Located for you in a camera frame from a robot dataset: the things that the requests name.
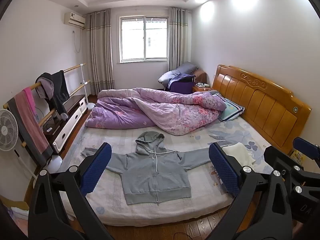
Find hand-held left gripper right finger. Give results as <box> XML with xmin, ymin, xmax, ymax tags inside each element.
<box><xmin>207</xmin><ymin>142</ymin><xmax>293</xmax><ymax>240</ymax></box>

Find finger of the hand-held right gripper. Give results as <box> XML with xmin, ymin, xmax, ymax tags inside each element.
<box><xmin>264</xmin><ymin>145</ymin><xmax>305</xmax><ymax>188</ymax></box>
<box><xmin>292</xmin><ymin>137</ymin><xmax>320</xmax><ymax>161</ymax></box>

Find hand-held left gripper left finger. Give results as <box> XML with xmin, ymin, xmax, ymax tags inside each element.
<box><xmin>28</xmin><ymin>142</ymin><xmax>118</xmax><ymax>240</ymax></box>

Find grey zip hoodie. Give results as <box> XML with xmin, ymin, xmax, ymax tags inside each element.
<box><xmin>80</xmin><ymin>131</ymin><xmax>213</xmax><ymax>205</ymax></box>

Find crumpled pale clothes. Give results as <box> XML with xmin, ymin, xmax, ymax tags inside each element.
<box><xmin>9</xmin><ymin>206</ymin><xmax>29</xmax><ymax>222</ymax></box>

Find person's right hand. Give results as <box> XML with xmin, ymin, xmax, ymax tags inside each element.
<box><xmin>293</xmin><ymin>220</ymin><xmax>307</xmax><ymax>240</ymax></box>

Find yellow box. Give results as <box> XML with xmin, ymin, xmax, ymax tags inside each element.
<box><xmin>290</xmin><ymin>149</ymin><xmax>305</xmax><ymax>165</ymax></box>

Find folded white cloth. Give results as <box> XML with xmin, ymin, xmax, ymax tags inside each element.
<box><xmin>222</xmin><ymin>142</ymin><xmax>256</xmax><ymax>167</ymax></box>

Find floral bed sheet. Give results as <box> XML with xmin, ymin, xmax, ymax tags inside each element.
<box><xmin>185</xmin><ymin>116</ymin><xmax>274</xmax><ymax>180</ymax></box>

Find white brown tv cabinet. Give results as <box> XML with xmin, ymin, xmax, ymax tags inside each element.
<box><xmin>41</xmin><ymin>94</ymin><xmax>88</xmax><ymax>153</ymax></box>

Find blue patterned pillow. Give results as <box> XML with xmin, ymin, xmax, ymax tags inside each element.
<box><xmin>218</xmin><ymin>93</ymin><xmax>245</xmax><ymax>123</ymax></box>

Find wooden bed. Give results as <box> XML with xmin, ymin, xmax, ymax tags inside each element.
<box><xmin>54</xmin><ymin>64</ymin><xmax>312</xmax><ymax>227</ymax></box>

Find purple floral quilt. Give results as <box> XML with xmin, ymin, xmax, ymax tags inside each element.
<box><xmin>85</xmin><ymin>87</ymin><xmax>227</xmax><ymax>136</ymax></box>

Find grey pink striped blanket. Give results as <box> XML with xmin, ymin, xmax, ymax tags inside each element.
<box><xmin>7</xmin><ymin>90</ymin><xmax>54</xmax><ymax>167</ymax></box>

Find wooden nightstand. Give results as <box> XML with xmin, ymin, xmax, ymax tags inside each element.
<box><xmin>192</xmin><ymin>83</ymin><xmax>213</xmax><ymax>93</ymax></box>

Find dark hanging jacket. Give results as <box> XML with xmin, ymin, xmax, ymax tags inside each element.
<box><xmin>35</xmin><ymin>70</ymin><xmax>71</xmax><ymax>122</ymax></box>

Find dark purple blanket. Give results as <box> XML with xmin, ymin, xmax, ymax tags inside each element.
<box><xmin>167</xmin><ymin>74</ymin><xmax>197</xmax><ymax>93</ymax></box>

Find brown armchair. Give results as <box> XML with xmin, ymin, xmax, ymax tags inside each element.
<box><xmin>194</xmin><ymin>69</ymin><xmax>207</xmax><ymax>85</ymax></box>

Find cardboard box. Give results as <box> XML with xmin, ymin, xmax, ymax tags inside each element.
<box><xmin>0</xmin><ymin>194</ymin><xmax>29</xmax><ymax>211</ymax></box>

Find pink towel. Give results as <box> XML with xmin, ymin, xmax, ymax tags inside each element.
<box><xmin>22</xmin><ymin>87</ymin><xmax>38</xmax><ymax>127</ymax></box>

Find white standing fan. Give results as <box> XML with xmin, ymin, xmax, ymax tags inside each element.
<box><xmin>0</xmin><ymin>109</ymin><xmax>20</xmax><ymax>161</ymax></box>

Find wooden barre rack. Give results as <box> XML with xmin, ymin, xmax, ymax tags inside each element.
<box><xmin>2</xmin><ymin>63</ymin><xmax>96</xmax><ymax>178</ymax></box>

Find chair with piled bedding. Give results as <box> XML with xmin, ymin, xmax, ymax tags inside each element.
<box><xmin>158</xmin><ymin>62</ymin><xmax>199</xmax><ymax>84</ymax></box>

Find grey striped curtain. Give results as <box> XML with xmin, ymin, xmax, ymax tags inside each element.
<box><xmin>167</xmin><ymin>6</ymin><xmax>189</xmax><ymax>72</ymax></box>
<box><xmin>86</xmin><ymin>9</ymin><xmax>115</xmax><ymax>96</ymax></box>

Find window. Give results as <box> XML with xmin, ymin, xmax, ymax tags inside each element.
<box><xmin>119</xmin><ymin>16</ymin><xmax>169</xmax><ymax>63</ymax></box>

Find white air conditioner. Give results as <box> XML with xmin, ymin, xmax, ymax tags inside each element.
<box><xmin>64</xmin><ymin>12</ymin><xmax>86</xmax><ymax>29</ymax></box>

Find air conditioner cable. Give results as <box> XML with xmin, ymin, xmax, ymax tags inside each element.
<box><xmin>72</xmin><ymin>30</ymin><xmax>82</xmax><ymax>53</ymax></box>

